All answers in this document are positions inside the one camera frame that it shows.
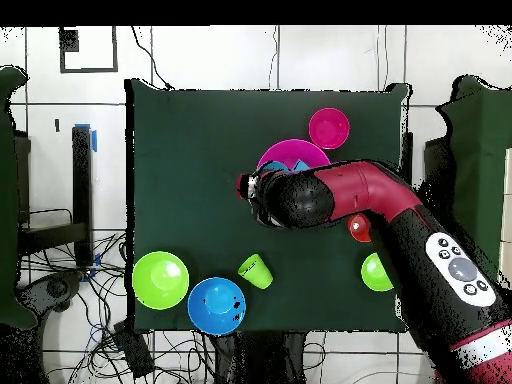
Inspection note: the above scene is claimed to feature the grey chair base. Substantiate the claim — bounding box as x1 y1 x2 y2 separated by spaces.
17 269 85 313

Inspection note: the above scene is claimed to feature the black power strip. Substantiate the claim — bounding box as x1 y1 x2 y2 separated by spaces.
113 321 155 379

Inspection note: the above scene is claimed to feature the dark green tablecloth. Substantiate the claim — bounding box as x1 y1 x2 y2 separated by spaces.
124 78 410 335

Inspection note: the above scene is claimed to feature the black cable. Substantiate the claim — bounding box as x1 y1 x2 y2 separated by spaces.
130 25 174 90

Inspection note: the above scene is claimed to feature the small green bowl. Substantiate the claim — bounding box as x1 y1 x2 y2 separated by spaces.
360 252 395 293

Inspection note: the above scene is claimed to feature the small magenta bowl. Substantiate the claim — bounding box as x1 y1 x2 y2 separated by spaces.
308 107 351 151

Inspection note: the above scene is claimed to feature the black metal stand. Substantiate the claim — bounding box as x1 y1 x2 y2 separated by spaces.
17 124 95 268

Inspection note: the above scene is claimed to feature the stack of white boxes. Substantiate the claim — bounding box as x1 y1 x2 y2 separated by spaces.
497 147 512 289

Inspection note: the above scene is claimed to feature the green cloth side table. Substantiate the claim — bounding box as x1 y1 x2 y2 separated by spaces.
0 65 39 331
433 75 512 281

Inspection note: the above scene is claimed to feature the green cup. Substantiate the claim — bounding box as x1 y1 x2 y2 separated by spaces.
237 252 275 291

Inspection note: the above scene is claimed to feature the black box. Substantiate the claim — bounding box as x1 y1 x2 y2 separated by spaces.
423 137 455 217
13 133 32 225

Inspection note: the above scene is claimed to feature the large green bowl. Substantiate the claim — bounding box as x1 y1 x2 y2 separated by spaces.
131 250 190 311

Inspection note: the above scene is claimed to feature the tangle of cables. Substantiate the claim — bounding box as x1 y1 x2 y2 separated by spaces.
17 207 209 384

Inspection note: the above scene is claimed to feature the orange red cup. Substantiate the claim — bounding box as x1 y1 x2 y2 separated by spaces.
346 213 373 244

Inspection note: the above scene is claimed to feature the large blue bowl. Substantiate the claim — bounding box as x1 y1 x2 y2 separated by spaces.
186 276 248 336

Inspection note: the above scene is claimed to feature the large pink bowl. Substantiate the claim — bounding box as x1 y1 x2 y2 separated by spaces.
255 138 332 172

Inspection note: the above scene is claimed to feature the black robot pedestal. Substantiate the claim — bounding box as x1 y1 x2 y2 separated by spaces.
211 330 308 384

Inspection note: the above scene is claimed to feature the thin dark cable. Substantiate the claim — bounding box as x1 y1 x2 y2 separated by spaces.
268 25 280 90

